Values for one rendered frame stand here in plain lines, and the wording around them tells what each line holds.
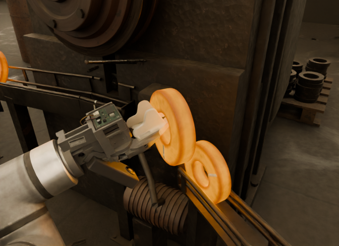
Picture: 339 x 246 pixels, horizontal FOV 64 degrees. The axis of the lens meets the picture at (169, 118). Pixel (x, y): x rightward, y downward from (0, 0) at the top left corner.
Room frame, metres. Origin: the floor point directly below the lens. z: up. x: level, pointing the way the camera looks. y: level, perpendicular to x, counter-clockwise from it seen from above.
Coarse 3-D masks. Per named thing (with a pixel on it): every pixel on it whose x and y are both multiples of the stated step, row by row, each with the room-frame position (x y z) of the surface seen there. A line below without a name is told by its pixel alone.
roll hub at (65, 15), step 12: (36, 0) 0.85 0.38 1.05; (48, 0) 0.84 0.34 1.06; (60, 0) 0.79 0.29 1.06; (72, 0) 0.79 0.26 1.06; (84, 0) 0.75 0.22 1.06; (96, 0) 0.76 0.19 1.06; (36, 12) 0.85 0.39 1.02; (48, 12) 0.83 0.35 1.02; (60, 12) 0.82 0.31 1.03; (72, 12) 0.79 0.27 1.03; (84, 12) 0.76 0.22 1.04; (96, 12) 0.78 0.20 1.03; (48, 24) 0.83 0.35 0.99; (60, 24) 0.81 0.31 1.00; (72, 24) 0.78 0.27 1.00; (84, 24) 0.78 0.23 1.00
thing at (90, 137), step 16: (96, 112) 0.43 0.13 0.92; (112, 112) 0.42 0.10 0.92; (80, 128) 0.40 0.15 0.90; (96, 128) 0.39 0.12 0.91; (112, 128) 0.40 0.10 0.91; (128, 128) 0.41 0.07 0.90; (64, 144) 0.37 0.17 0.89; (80, 144) 0.38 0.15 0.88; (96, 144) 0.39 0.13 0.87; (112, 144) 0.40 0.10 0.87; (128, 144) 0.40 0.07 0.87; (80, 160) 0.38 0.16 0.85; (112, 160) 0.39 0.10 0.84
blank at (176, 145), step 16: (160, 96) 0.47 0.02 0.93; (176, 96) 0.45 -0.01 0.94; (160, 112) 0.48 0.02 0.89; (176, 112) 0.42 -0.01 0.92; (176, 128) 0.41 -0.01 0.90; (192, 128) 0.41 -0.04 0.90; (160, 144) 0.47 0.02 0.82; (176, 144) 0.41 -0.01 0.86; (192, 144) 0.40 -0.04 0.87; (176, 160) 0.41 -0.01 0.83
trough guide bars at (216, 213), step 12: (180, 168) 0.56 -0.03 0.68; (204, 168) 0.56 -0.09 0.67; (192, 180) 0.51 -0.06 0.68; (192, 192) 0.49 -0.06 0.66; (204, 204) 0.45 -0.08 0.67; (240, 204) 0.43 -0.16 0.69; (216, 216) 0.41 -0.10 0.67; (252, 216) 0.39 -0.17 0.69; (228, 228) 0.37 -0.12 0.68; (264, 228) 0.36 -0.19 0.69; (240, 240) 0.33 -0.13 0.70; (276, 240) 0.34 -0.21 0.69
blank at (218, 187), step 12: (204, 144) 0.52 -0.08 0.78; (204, 156) 0.50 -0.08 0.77; (216, 156) 0.49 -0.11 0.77; (192, 168) 0.54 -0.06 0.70; (216, 168) 0.46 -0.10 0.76; (228, 168) 0.47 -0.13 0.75; (204, 180) 0.52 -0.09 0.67; (216, 180) 0.45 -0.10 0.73; (228, 180) 0.45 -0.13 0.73; (204, 192) 0.49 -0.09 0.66; (216, 192) 0.45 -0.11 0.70; (228, 192) 0.45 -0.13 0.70
